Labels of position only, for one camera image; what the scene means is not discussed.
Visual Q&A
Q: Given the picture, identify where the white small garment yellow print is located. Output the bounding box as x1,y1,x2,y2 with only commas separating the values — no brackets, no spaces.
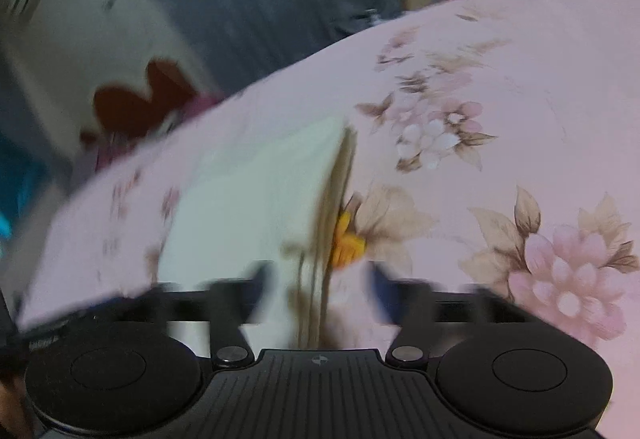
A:
157,115,368,350

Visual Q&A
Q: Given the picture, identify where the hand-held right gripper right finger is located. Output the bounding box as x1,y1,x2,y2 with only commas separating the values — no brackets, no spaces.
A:
370,264,526,367

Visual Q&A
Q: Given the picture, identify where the pink floral bed sheet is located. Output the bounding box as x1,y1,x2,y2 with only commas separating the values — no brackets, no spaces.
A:
15,0,640,439

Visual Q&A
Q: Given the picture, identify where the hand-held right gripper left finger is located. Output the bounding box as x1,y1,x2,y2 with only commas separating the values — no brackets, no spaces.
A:
150,264,273,367

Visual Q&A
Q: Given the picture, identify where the teal blue object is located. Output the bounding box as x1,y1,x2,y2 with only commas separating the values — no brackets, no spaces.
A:
0,129,46,240

